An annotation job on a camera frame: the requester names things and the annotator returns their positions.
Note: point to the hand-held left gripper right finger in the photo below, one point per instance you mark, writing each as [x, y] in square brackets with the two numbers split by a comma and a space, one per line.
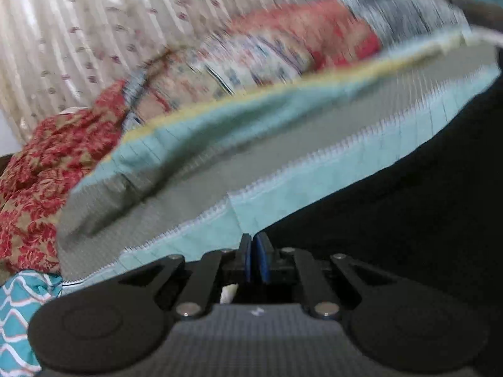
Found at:
[260, 261]

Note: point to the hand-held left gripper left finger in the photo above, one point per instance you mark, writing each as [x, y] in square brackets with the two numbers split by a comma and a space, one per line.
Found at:
[245, 261]

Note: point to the black pants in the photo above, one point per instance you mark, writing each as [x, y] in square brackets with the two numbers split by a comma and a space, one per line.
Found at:
[393, 204]

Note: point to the striped teal grey bedspread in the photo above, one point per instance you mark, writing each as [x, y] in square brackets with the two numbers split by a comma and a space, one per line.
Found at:
[275, 145]

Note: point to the red floral patchwork quilt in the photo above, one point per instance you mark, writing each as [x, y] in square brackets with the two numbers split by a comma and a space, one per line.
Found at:
[47, 172]

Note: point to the teal wavy patterned cloth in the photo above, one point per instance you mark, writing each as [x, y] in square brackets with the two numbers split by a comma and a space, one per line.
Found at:
[19, 310]

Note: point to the cream patterned curtain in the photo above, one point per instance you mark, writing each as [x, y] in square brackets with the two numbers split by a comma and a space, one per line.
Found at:
[78, 27]

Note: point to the grey furry blanket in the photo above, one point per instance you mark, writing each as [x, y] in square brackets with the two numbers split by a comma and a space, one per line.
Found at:
[412, 11]

